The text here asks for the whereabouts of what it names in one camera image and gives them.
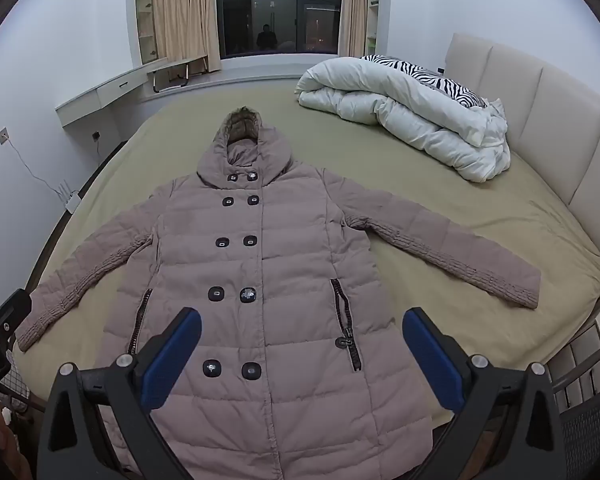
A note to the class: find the zebra striped pillow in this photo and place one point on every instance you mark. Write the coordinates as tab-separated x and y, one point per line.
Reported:
445	82

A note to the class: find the white floating desk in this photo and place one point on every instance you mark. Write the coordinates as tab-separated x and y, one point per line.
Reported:
110	90

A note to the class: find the bed with olive sheet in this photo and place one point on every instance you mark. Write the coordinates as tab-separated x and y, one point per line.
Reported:
480	220

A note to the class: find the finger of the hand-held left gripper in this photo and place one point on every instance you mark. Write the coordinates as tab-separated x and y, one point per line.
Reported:
12	309

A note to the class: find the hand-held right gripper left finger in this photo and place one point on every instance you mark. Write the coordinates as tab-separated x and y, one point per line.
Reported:
172	360

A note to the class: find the beige curtain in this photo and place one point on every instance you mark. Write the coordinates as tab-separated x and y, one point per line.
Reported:
185	15
354	10

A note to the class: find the checked cloth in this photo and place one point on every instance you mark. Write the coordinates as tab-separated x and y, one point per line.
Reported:
16	390

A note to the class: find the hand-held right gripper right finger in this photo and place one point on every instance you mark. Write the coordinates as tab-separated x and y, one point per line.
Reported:
432	360

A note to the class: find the grey mesh chair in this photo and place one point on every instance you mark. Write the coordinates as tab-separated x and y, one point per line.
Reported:
590	420

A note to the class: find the mauve hooded down coat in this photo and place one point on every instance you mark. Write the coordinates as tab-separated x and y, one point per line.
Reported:
280	285

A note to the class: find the dark window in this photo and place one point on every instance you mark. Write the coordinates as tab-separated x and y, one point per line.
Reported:
280	10

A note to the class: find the white wall shelf unit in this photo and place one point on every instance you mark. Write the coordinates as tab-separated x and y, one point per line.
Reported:
373	5
145	15

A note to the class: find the metal frame chair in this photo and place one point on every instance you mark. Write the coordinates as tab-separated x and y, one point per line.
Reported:
186	74

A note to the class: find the white folded duvet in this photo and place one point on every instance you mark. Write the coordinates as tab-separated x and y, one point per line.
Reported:
405	105

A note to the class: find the beige padded headboard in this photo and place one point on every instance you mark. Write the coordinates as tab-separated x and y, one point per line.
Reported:
555	125

